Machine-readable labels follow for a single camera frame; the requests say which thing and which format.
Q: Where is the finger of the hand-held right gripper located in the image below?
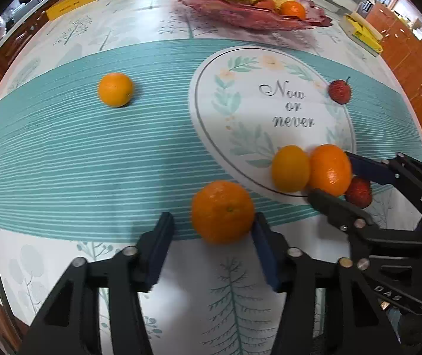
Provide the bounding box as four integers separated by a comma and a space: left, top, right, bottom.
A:
308, 188, 422, 267
345, 151, 422, 232

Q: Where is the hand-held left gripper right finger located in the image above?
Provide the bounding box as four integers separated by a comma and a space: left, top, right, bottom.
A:
252, 212, 400, 355

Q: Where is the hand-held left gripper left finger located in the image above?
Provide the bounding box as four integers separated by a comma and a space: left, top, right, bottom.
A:
19, 212, 175, 355

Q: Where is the small orange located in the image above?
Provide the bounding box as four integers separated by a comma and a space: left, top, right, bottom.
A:
308, 144, 353, 197
280, 1, 306, 21
191, 180, 256, 245
98, 72, 135, 108
271, 145, 311, 193

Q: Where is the white round printed plate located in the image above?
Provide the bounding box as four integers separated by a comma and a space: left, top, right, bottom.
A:
189, 45, 356, 206

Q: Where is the pink glass fruit bowl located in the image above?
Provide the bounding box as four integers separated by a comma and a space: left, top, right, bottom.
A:
155, 0, 333, 31

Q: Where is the red strawberry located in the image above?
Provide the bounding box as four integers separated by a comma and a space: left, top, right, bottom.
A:
345, 177, 373, 208
328, 76, 353, 105

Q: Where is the wooden shelf cabinet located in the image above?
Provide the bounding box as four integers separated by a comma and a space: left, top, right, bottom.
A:
366, 2, 422, 137

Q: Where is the teal striped placemat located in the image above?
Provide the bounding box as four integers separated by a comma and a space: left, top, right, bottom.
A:
0, 39, 422, 243

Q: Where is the yellow tissue pack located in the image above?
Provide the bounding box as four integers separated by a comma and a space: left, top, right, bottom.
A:
338, 12, 383, 57

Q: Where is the wooden kitchen base cabinet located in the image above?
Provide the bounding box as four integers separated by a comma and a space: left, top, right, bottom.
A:
0, 0, 67, 85

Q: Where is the yellow flat box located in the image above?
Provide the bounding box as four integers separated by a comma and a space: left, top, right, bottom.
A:
46, 0, 107, 22

